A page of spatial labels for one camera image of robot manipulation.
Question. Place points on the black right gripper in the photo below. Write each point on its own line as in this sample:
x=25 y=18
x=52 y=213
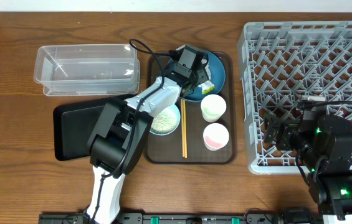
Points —
x=279 y=132

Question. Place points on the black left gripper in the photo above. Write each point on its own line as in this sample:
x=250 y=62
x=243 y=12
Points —
x=203 y=76

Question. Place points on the yellow silver snack wrapper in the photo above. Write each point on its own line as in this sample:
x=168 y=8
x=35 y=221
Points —
x=208 y=85

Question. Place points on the dark blue plate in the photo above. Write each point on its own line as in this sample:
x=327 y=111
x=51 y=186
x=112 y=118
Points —
x=218 y=74

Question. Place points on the cream paper cup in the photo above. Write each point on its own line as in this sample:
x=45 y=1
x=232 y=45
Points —
x=213 y=107

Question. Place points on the light blue bowl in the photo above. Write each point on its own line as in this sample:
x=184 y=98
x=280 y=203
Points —
x=166 y=123

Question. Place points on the rice grains pile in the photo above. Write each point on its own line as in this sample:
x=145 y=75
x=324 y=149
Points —
x=164 y=121

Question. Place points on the pink-lined paper cup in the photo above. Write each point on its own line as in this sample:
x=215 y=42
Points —
x=215 y=136

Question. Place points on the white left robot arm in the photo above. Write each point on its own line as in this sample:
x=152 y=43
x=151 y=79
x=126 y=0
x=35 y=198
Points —
x=116 y=142

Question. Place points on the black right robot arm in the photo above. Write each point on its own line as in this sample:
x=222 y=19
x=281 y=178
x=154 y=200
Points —
x=323 y=143

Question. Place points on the grey dishwasher rack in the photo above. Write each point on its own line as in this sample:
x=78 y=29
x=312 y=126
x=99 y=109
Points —
x=280 y=62

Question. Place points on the clear plastic waste bin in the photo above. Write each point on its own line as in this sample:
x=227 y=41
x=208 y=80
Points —
x=87 y=69

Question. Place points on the wooden chopstick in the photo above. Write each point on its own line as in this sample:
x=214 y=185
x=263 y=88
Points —
x=186 y=150
x=182 y=127

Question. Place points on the brown serving tray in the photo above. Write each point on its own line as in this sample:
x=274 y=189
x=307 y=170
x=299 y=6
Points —
x=168 y=149

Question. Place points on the black plastic tray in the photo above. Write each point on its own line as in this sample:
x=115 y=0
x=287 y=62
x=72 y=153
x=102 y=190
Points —
x=73 y=125

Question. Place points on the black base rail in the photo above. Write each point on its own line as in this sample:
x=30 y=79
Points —
x=250 y=218

